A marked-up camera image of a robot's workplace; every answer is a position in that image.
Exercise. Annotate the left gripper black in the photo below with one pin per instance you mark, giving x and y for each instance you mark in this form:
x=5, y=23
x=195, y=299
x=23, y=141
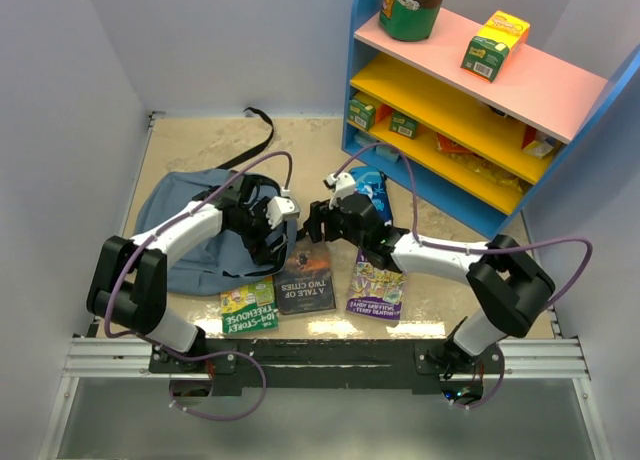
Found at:
x=261, y=252

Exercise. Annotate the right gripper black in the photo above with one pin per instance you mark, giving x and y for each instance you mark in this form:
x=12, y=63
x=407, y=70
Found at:
x=321, y=212

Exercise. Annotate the blue student backpack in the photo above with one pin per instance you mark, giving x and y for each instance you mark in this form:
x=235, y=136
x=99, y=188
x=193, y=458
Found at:
x=194, y=218

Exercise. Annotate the dark tale book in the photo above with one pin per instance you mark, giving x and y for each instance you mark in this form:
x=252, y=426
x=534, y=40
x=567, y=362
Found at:
x=305, y=285

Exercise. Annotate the green treehouse book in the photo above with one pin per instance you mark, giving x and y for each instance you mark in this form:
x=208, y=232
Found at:
x=249, y=309

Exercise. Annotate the purple treehouse book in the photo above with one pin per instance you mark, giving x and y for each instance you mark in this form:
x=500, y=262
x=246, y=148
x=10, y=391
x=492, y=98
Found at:
x=375, y=293

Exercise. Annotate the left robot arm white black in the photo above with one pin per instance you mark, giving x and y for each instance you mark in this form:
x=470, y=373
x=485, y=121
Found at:
x=129, y=289

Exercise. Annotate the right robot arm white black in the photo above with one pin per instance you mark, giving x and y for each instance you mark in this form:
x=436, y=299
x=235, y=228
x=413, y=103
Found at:
x=511, y=289

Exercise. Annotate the yellow snack bag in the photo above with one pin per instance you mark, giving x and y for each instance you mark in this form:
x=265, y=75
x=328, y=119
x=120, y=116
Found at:
x=492, y=172

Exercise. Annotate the blue patterned pencil case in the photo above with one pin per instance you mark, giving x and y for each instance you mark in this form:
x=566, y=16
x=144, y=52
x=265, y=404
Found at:
x=372, y=183

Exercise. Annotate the light blue box left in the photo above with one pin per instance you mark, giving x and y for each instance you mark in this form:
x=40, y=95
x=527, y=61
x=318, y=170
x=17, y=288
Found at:
x=364, y=140

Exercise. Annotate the light blue box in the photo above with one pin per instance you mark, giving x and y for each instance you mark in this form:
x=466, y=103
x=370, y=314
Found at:
x=387, y=152
x=364, y=140

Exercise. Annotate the light blue box right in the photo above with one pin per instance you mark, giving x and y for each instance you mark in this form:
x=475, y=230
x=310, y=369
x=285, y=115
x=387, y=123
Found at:
x=387, y=152

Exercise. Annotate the green box left shelf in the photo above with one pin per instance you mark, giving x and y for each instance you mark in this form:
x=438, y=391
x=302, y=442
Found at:
x=362, y=111

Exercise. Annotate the green box shelf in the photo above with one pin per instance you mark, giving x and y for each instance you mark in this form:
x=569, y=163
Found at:
x=362, y=111
x=403, y=125

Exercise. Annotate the green box middle shelf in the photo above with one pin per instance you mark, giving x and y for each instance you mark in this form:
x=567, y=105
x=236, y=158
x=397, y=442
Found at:
x=403, y=125

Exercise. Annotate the colourful wooden shelf unit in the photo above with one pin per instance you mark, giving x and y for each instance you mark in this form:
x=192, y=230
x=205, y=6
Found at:
x=424, y=81

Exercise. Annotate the orange snack packet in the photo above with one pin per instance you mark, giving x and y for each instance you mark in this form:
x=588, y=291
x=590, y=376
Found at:
x=448, y=146

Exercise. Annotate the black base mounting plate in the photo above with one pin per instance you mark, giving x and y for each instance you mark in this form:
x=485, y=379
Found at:
x=417, y=366

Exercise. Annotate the green brown canister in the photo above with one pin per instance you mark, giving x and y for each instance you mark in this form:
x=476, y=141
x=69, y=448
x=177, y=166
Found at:
x=409, y=20

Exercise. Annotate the red yellow box right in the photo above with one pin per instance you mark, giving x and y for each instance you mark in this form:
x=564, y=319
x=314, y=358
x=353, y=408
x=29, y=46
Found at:
x=538, y=144

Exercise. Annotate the yellow green carton box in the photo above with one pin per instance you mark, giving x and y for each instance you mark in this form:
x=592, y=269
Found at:
x=497, y=41

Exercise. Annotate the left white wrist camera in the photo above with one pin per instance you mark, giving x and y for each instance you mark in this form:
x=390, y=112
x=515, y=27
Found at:
x=281, y=210

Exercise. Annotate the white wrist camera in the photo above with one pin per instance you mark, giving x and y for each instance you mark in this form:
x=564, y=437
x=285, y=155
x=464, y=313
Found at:
x=281, y=210
x=340, y=184

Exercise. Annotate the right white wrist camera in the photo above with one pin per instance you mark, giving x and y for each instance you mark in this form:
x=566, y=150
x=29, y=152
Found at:
x=340, y=184

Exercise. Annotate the aluminium frame rail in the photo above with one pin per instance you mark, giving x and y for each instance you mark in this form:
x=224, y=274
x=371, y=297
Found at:
x=114, y=408

